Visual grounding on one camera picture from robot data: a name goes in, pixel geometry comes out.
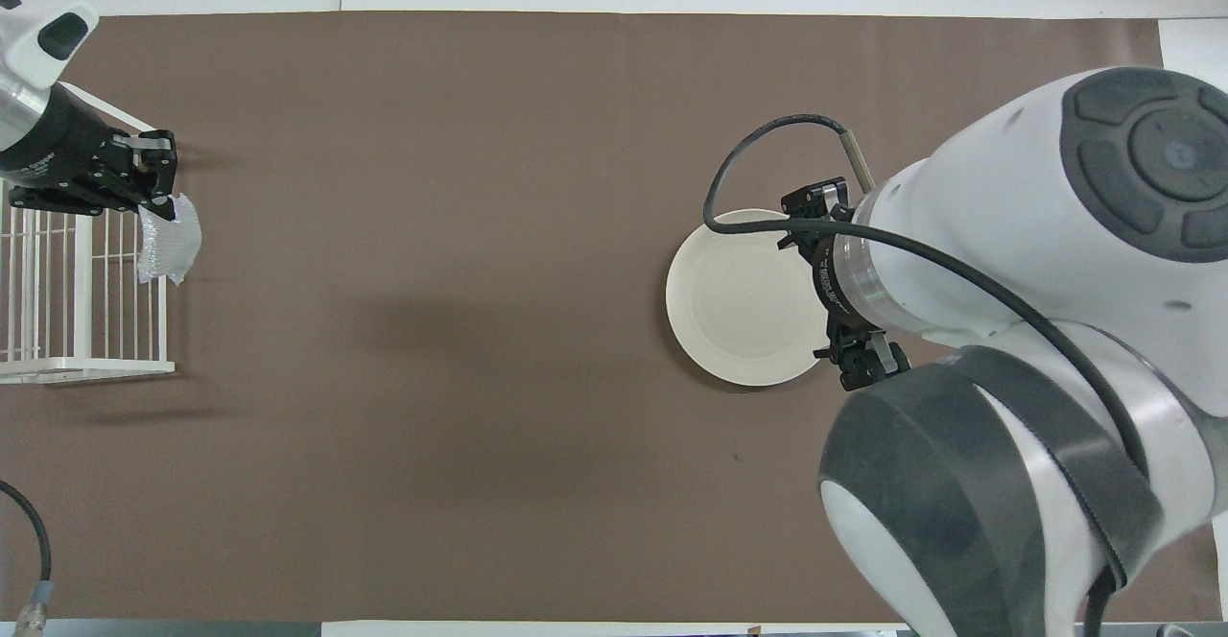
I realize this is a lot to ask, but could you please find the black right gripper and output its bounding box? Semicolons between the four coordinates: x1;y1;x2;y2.
780;177;912;393

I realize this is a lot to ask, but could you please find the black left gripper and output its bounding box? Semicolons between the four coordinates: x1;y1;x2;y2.
0;83;178;221

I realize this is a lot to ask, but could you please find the clear plastic bubble wrap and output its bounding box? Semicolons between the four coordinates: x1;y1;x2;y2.
136;194;203;287

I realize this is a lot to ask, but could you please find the cream round plate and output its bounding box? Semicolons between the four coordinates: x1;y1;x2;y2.
666;209;838;388

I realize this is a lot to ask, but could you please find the brown table mat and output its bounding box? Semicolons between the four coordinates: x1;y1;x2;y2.
0;12;1212;624

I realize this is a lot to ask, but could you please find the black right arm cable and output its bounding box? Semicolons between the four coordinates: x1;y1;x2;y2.
703;114;1152;637

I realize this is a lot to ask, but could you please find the white wire dish rack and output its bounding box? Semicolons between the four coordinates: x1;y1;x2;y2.
0;105;176;385

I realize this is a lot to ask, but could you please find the black base cable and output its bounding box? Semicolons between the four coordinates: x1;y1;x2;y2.
0;479;52;637

